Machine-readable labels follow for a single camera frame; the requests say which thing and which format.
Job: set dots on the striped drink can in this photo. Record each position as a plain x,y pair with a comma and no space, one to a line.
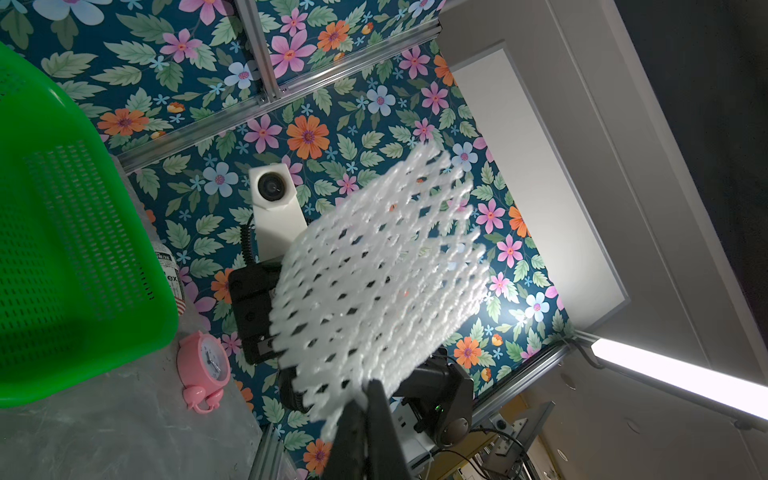
171,271

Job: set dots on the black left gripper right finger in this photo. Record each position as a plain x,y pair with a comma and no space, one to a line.
385,459

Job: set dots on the ceiling light tube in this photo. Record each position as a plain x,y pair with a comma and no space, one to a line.
747,398

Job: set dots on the bright green plastic basket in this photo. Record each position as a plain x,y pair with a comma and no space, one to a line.
82,291

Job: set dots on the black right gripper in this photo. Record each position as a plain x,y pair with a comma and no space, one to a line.
252,289

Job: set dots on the white foam net sleeve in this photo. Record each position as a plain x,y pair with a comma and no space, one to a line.
370,289

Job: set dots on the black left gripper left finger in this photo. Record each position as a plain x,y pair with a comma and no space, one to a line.
347,460

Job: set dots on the pink alarm clock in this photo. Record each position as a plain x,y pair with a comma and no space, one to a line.
204,371

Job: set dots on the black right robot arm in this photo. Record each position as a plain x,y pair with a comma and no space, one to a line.
439,391

